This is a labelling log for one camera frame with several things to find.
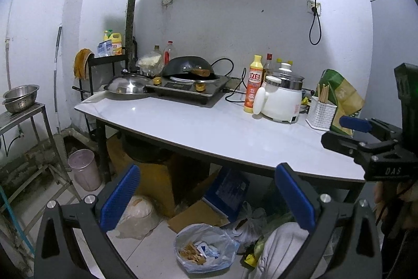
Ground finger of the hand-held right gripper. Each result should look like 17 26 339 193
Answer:
321 132 370 162
339 116 403 143

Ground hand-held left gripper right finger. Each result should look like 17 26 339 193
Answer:
275 162 383 279

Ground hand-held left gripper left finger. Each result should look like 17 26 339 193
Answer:
33 163 141 279

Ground bin with white plastic liner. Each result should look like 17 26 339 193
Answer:
174 223 241 274

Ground person's right hand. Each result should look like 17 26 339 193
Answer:
374 181 418 225

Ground white sack in clear plastic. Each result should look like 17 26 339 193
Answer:
114 195 161 241

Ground green yellow woven bag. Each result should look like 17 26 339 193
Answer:
318 69 365 136

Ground green vegetables in plastic bag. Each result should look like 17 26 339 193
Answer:
253 212 296 255

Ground white perforated utensil holder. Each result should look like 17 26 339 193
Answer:
306 96 338 131

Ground large brown cardboard box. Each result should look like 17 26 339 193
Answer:
108 135 210 218

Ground pink plastic bucket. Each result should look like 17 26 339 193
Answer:
68 149 103 191

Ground bundle of wooden chopsticks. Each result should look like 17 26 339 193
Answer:
317 83 330 103

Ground black table leg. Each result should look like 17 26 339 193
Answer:
96 120 109 185
343 180 367 205

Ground clear crumpled plastic bag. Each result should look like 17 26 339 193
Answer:
228 201 269 254

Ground white cloth sack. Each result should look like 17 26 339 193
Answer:
256 222 329 279

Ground blue printed cardboard box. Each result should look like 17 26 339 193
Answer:
168 168 251 234

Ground white electric cooker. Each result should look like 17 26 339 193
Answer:
253 62 306 123

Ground red capped sauce bottle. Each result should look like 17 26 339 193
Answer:
264 53 274 77

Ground yellow orange dish soap bottle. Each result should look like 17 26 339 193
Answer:
243 55 265 115

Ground steel pot lid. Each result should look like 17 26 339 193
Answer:
104 76 154 95

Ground black induction cooktop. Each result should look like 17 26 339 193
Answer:
146 75 231 108

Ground steel colander bowl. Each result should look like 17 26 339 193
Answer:
3 84 40 102
3 98 37 114

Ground clear bag with food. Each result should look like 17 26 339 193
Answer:
135 52 164 76

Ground orange cloth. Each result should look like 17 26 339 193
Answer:
74 48 95 81

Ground black metal rack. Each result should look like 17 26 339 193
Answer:
72 53 130 143

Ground black wok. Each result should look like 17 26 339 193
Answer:
161 56 216 81

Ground blue white packet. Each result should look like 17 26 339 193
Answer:
96 40 113 58

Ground clear bottle with red label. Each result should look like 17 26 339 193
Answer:
163 41 176 66

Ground yellow detergent jug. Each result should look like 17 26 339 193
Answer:
104 30 123 56

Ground dark vertical pipe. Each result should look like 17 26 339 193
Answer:
125 0 141 70

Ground blue hose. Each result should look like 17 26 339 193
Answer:
0 186 35 252

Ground black cooktop power cable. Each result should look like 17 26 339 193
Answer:
211 58 249 103

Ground metal frame stand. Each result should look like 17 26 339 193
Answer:
0 102 82 267

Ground white pole with grey handle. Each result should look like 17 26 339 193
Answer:
54 26 63 133

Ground white wall pipe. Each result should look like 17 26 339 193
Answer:
4 0 19 94

